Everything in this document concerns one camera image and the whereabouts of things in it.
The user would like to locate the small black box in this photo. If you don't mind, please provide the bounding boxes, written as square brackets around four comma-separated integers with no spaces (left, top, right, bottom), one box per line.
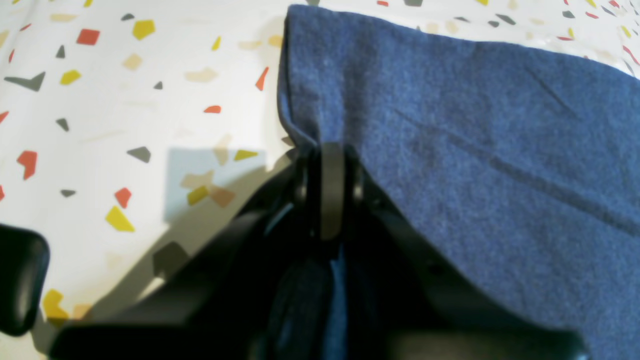
[0,224,51,337]

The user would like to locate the blue grey T-shirt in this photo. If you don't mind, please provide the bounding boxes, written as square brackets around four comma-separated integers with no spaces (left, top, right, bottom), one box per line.
[278,4,640,360]

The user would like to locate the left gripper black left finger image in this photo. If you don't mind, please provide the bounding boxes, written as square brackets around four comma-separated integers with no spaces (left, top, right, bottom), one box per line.
[50,150,320,360]

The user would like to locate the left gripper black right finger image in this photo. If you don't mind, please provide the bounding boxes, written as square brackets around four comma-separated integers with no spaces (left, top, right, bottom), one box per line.
[320,143,590,360]

